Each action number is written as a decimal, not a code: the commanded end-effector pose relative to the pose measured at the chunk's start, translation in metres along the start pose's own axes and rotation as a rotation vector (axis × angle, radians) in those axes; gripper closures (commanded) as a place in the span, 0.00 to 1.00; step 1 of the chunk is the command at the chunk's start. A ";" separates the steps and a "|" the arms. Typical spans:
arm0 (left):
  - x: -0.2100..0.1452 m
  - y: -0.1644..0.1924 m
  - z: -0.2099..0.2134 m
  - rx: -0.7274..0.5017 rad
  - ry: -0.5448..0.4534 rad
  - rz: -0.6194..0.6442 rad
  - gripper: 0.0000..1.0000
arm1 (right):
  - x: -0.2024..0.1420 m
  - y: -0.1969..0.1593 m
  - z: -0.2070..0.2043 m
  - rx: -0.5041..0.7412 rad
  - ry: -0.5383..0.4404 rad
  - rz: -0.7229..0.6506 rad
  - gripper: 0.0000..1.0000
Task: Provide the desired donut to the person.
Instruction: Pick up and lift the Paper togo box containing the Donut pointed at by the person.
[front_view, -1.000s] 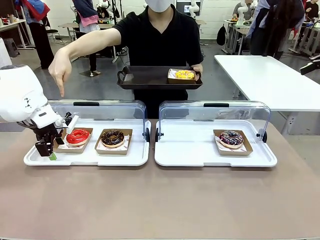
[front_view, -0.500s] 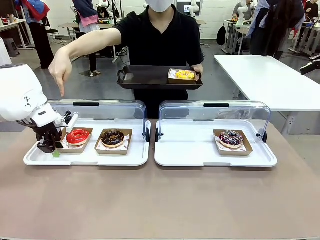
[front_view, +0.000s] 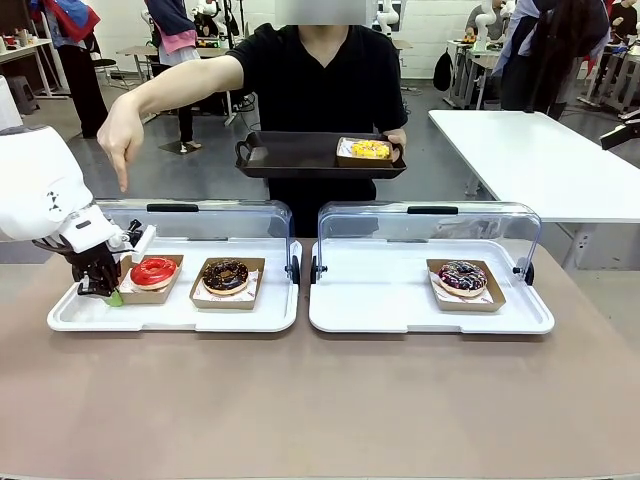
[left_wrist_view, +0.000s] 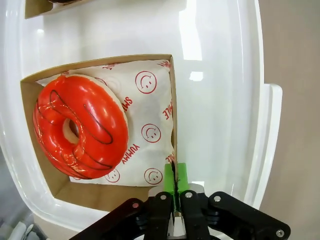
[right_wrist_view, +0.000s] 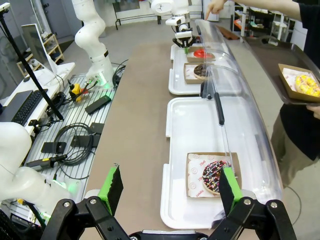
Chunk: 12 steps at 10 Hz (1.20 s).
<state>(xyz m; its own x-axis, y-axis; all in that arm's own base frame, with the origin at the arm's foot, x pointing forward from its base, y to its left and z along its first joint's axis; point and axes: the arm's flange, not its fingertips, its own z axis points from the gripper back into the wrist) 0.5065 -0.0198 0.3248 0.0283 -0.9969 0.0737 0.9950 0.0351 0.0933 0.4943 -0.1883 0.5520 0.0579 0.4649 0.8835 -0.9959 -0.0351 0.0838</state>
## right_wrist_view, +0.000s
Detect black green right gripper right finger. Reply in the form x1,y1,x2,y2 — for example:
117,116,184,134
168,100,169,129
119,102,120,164
207,166,298,240

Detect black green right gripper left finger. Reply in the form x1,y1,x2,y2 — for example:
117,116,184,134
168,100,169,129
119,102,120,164
41,165,131,240

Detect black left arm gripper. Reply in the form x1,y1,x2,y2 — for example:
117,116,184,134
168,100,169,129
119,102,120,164
172,23,195,55

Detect dark brown serving tray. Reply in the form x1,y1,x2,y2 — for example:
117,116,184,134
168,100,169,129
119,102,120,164
240,34,320,106

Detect printed paper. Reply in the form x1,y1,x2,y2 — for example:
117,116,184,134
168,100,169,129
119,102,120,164
281,67,316,87
187,153,232,198

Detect cardboard box of yellow donut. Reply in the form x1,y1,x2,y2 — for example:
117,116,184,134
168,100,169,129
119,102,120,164
277,63,320,102

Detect yellow sprinkled donut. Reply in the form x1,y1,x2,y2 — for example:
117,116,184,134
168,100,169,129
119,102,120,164
294,74,320,98

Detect person's right forearm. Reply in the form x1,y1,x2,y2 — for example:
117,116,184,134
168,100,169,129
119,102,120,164
225,0,305,23

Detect cardboard box of red donut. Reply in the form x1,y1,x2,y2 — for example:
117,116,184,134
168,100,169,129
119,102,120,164
186,50,216,64

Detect red glazed donut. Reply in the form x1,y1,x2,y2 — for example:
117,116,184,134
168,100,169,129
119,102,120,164
193,48,214,59

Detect chocolate donut with colourful sprinkles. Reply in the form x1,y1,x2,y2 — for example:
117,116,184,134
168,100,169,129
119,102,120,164
201,160,234,196

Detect cardboard box of plain chocolate donut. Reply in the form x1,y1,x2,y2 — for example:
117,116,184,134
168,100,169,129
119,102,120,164
183,62,214,85

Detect plain chocolate donut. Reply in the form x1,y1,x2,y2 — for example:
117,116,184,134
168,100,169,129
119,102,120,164
193,63,214,81

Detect printed paper under sprinkled donut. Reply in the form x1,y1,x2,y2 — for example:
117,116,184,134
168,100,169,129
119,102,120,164
187,153,232,198

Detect cardboard box of sprinkled chocolate donut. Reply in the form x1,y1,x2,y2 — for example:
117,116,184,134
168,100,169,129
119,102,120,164
185,151,243,199

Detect person's khaki trousers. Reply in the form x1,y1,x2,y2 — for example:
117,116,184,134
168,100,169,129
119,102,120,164
270,104,320,187

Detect person's black shirt torso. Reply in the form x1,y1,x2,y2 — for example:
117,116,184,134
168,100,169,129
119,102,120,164
279,0,320,161

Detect person's right hand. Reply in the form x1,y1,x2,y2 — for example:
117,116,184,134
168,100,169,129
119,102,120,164
203,0,230,21

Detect person's left hand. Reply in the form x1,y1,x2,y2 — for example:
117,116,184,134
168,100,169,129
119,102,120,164
305,104,320,117

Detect small white plastic tray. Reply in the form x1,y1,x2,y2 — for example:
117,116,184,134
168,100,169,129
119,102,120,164
167,44,216,96

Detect brown flat strip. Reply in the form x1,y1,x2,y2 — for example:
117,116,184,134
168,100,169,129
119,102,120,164
219,25,241,41

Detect small black mounting plate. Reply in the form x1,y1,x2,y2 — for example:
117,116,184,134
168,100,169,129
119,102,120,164
88,122,105,134
70,135,95,148
40,141,68,154

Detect black handheld enabling device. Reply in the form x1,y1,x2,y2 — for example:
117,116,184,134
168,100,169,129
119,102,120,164
25,154,69,169

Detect large white plastic tray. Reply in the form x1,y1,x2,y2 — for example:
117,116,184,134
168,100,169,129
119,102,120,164
161,96,252,230

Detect clear curved plastic cover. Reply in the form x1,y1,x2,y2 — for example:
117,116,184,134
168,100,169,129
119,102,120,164
194,19,284,226

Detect background storage shelves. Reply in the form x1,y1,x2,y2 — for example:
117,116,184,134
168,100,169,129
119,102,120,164
233,4,302,44

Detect grey slatted metal platform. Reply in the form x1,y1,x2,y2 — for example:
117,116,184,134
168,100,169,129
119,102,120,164
23,73,120,201

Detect long black rectangular box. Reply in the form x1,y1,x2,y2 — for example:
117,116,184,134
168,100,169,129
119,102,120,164
84,94,112,115

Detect black computer keyboard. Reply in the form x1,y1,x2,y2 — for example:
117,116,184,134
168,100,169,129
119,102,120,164
10,89,49,127

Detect white office desk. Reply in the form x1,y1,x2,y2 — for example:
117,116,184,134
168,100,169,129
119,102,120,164
0,61,76,135

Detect light wooden shelf unit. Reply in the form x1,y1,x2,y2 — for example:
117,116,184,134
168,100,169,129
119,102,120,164
16,33,65,79

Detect white backed computer monitor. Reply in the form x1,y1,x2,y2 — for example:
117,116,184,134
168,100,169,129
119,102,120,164
20,23,59,75

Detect black tripod pole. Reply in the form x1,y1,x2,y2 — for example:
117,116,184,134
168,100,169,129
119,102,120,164
0,16,64,121

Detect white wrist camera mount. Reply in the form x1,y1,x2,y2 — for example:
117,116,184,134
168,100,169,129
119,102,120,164
165,16,187,27

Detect coiled black cable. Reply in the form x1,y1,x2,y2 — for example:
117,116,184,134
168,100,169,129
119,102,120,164
53,123,98,166

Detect black metal bench frame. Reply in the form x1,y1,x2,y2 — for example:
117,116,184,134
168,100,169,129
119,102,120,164
112,0,162,31

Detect black floor cable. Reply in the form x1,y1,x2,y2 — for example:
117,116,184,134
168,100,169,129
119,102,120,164
284,184,304,227

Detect long black cover handle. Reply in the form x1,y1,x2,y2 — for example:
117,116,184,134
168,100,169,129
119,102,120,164
214,92,225,126

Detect yellow emergency stop with cable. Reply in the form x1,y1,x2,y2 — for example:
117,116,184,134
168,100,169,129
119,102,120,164
67,79,90,103

